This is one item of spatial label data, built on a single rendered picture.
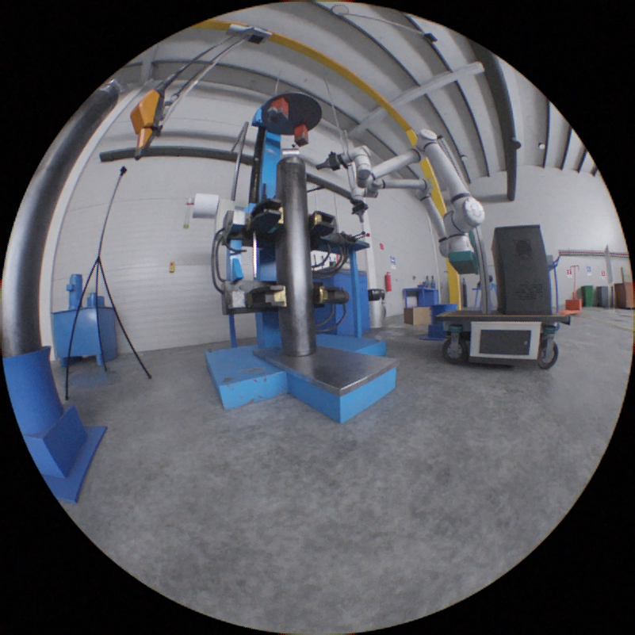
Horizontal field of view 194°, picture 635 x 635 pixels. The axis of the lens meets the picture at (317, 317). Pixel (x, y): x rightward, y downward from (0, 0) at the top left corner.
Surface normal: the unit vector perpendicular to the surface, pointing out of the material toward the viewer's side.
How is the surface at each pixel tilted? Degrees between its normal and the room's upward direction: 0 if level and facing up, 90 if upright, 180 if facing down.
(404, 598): 0
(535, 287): 90
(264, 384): 90
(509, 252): 90
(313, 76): 173
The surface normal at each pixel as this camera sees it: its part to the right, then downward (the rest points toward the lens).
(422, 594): -0.07, -1.00
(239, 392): 0.62, 0.00
